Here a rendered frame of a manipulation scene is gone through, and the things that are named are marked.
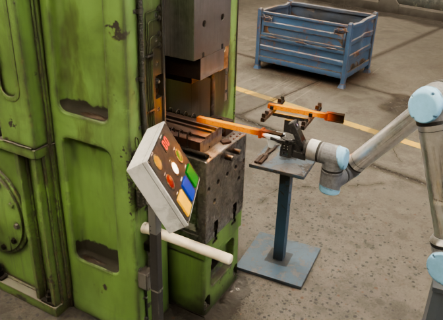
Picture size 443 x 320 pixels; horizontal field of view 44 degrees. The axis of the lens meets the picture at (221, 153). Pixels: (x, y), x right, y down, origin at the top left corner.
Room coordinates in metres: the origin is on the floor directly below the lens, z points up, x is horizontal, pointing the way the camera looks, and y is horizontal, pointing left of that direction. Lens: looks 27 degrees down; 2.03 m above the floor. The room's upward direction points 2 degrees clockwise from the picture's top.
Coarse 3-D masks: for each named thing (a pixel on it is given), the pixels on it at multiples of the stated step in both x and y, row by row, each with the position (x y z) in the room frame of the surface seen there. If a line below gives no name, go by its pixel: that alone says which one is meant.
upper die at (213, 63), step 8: (168, 56) 2.27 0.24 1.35; (208, 56) 2.25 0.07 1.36; (216, 56) 2.31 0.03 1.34; (168, 64) 2.27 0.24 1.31; (176, 64) 2.26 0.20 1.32; (184, 64) 2.24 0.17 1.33; (192, 64) 2.21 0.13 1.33; (200, 64) 2.20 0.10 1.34; (208, 64) 2.25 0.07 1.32; (216, 64) 2.31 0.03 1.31; (168, 72) 2.28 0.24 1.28; (176, 72) 2.26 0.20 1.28; (184, 72) 2.24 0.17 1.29; (192, 72) 2.21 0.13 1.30; (200, 72) 2.20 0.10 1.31; (208, 72) 2.25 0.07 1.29
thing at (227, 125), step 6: (198, 120) 2.33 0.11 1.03; (204, 120) 2.31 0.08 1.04; (210, 120) 2.30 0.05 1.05; (216, 120) 2.30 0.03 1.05; (222, 126) 2.27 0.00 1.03; (228, 126) 2.25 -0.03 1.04; (234, 126) 2.24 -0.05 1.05; (240, 126) 2.23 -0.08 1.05; (246, 126) 2.23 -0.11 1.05; (246, 132) 2.21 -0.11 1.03; (252, 132) 2.19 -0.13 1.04; (258, 132) 2.17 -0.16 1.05; (264, 132) 2.17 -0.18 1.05; (270, 132) 2.16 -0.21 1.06; (276, 132) 2.16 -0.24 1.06
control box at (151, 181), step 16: (160, 128) 1.85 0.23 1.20; (144, 144) 1.75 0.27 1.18; (160, 144) 1.76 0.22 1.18; (176, 144) 1.89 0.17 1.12; (144, 160) 1.59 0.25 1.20; (160, 160) 1.67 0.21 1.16; (176, 160) 1.80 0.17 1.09; (144, 176) 1.58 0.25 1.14; (160, 176) 1.61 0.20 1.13; (176, 176) 1.72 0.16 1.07; (144, 192) 1.58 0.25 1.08; (160, 192) 1.58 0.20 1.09; (176, 192) 1.64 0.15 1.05; (160, 208) 1.58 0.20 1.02; (176, 208) 1.58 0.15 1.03; (176, 224) 1.58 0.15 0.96
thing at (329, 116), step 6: (276, 108) 2.67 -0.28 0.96; (282, 108) 2.66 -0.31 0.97; (288, 108) 2.65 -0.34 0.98; (294, 108) 2.64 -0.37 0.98; (300, 108) 2.65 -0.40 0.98; (306, 114) 2.61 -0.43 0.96; (318, 114) 2.59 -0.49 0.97; (324, 114) 2.57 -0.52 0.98; (330, 114) 2.57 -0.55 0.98; (336, 114) 2.55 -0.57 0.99; (342, 114) 2.56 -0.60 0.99; (330, 120) 2.57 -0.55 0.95; (336, 120) 2.56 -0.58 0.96; (342, 120) 2.55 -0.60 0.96
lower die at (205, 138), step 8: (168, 112) 2.51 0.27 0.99; (168, 120) 2.40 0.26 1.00; (192, 120) 2.42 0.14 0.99; (176, 128) 2.32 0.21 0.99; (184, 128) 2.33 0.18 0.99; (192, 128) 2.33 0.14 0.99; (200, 128) 2.31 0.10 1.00; (216, 128) 2.32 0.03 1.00; (176, 136) 2.26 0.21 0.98; (184, 136) 2.26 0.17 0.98; (192, 136) 2.26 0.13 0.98; (200, 136) 2.25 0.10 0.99; (208, 136) 2.26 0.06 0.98; (216, 136) 2.33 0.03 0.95; (184, 144) 2.24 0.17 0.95; (192, 144) 2.21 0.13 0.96; (200, 144) 2.20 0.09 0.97; (208, 144) 2.26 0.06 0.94
